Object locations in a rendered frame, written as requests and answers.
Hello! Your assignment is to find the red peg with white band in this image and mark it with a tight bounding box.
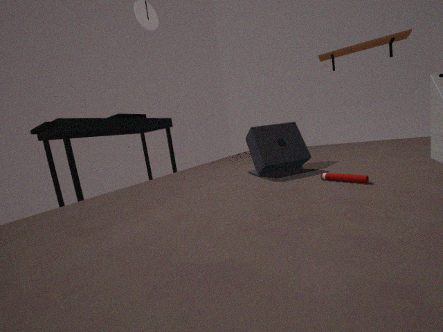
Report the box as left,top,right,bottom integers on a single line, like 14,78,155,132
321,173,369,183

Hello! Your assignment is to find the dark grey panel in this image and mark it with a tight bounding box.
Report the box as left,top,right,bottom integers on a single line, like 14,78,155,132
246,122,311,177

